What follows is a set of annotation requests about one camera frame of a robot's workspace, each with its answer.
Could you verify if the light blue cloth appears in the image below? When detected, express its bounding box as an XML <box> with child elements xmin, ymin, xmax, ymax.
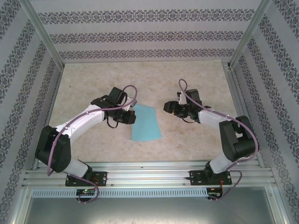
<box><xmin>131</xmin><ymin>104</ymin><xmax>163</xmax><ymax>142</ymax></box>

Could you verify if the grey metal sheet panel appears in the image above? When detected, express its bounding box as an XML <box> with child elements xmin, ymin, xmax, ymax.
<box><xmin>23</xmin><ymin>186</ymin><xmax>281</xmax><ymax>224</ymax></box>

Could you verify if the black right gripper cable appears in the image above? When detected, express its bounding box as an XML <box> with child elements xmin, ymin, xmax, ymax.
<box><xmin>181</xmin><ymin>116</ymin><xmax>198</xmax><ymax>124</ymax></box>

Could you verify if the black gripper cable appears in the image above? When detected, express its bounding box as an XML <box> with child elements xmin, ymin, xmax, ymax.
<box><xmin>181</xmin><ymin>116</ymin><xmax>198</xmax><ymax>124</ymax></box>
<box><xmin>106</xmin><ymin>116</ymin><xmax>120</xmax><ymax>129</ymax></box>

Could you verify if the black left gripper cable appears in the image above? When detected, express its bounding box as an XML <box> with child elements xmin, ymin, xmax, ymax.
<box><xmin>106</xmin><ymin>116</ymin><xmax>120</xmax><ymax>129</ymax></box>

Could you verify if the aluminium side rail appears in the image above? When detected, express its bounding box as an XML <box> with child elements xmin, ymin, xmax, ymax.
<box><xmin>223</xmin><ymin>62</ymin><xmax>266</xmax><ymax>168</ymax></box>
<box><xmin>32</xmin><ymin>64</ymin><xmax>65</xmax><ymax>170</ymax></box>

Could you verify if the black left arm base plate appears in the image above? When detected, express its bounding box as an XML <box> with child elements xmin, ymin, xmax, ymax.
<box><xmin>65</xmin><ymin>171</ymin><xmax>108</xmax><ymax>187</ymax></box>

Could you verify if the aluminium mounting rail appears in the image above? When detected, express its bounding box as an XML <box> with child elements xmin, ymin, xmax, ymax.
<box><xmin>22</xmin><ymin>161</ymin><xmax>278</xmax><ymax>187</ymax></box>

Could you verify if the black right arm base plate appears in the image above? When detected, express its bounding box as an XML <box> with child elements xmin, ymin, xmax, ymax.
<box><xmin>189</xmin><ymin>170</ymin><xmax>232</xmax><ymax>186</ymax></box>

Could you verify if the slotted white cable duct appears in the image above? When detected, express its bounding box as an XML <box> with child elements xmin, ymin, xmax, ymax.
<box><xmin>31</xmin><ymin>188</ymin><xmax>209</xmax><ymax>198</ymax></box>

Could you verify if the aluminium frame post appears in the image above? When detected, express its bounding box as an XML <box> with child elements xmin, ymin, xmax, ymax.
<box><xmin>22</xmin><ymin>0</ymin><xmax>65</xmax><ymax>68</ymax></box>
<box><xmin>229</xmin><ymin>0</ymin><xmax>273</xmax><ymax>70</ymax></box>

